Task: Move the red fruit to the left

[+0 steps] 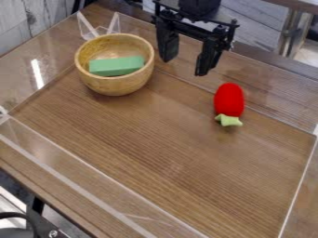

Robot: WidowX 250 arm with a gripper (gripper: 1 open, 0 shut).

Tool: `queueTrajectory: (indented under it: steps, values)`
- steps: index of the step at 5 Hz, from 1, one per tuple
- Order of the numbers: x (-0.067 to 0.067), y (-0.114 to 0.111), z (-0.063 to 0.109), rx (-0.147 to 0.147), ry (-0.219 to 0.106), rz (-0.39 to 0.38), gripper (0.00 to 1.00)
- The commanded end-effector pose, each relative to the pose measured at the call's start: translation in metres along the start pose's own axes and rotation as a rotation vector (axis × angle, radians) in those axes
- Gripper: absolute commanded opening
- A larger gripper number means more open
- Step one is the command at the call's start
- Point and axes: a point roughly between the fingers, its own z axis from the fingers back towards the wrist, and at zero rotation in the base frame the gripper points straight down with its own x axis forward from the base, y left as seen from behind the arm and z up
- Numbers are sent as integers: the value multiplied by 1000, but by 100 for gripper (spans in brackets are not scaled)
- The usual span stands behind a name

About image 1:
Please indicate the clear acrylic tray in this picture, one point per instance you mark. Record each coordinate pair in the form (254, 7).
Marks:
(143, 166)

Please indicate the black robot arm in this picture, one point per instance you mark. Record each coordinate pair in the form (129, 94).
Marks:
(196, 19)

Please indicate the wooden bowl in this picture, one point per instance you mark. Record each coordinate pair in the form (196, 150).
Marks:
(109, 46)

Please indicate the metal furniture leg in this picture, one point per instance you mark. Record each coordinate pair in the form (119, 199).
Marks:
(294, 33)

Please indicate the black table leg bracket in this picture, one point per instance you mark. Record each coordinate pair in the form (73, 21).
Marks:
(47, 230)

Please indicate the green rectangular block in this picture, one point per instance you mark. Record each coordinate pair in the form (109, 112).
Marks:
(115, 66)

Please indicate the red plush fruit green leaves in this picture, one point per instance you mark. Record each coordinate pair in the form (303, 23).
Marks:
(228, 104)

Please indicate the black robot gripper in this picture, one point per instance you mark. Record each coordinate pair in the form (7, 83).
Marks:
(175, 11)

